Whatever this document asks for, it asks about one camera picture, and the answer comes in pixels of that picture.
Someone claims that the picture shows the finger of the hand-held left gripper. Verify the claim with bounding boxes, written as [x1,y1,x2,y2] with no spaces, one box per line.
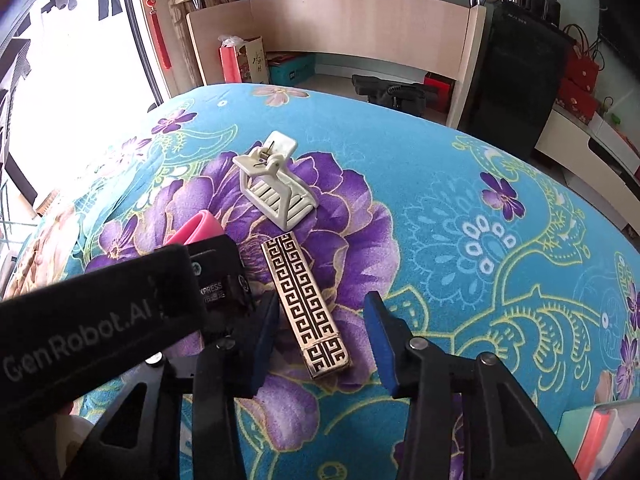
[186,236,244,281]

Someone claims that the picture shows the pink plastic clip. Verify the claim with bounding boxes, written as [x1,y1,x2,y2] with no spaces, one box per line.
[164,212,227,247]

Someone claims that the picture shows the light wooden desk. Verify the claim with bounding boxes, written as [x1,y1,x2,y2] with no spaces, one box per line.
[174,0,517,129]

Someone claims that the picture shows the teal storage box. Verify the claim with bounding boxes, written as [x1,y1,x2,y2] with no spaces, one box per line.
[556,399,640,467]

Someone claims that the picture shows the black metal frame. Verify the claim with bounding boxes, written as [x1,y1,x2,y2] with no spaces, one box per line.
[0,39,40,207]

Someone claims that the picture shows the pink paper bag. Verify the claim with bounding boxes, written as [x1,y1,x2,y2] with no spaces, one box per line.
[216,34,272,86]

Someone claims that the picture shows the red knot wall ornament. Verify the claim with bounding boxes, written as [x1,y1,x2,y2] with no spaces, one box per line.
[134,0,174,70]

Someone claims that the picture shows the black speaker cabinet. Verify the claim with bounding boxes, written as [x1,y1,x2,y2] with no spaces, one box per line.
[459,0,577,162]

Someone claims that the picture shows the patterned metal lighter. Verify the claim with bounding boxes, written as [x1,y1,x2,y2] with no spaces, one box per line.
[260,232,353,380]

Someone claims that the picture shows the white low cabinet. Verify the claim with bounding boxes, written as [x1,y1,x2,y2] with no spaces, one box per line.
[534,109,640,198]

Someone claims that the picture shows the black printed box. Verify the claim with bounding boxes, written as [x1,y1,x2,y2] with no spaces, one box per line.
[192,259,257,322]

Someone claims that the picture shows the red box under desk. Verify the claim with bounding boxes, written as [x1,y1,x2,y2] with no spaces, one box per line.
[423,72,457,112]

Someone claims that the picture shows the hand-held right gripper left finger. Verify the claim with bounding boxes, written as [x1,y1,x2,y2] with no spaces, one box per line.
[75,292,281,480]

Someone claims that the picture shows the patterned curtain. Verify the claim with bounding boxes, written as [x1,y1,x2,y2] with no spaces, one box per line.
[164,0,212,98]

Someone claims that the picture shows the black device under desk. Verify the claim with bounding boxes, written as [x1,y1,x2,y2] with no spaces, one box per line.
[351,73,439,114]

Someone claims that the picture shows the blue box under desk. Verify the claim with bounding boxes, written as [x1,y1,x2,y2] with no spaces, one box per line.
[267,52,317,84]

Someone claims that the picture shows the red gift bags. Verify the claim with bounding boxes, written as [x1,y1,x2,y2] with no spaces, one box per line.
[554,24,602,122]

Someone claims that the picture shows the white hair claw clip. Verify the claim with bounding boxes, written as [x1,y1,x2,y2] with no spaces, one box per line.
[232,130,321,233]

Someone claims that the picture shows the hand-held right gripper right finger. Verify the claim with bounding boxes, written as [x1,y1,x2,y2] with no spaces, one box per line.
[363,291,581,480]

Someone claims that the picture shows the person's left hand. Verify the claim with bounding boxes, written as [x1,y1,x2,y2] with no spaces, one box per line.
[52,412,96,480]

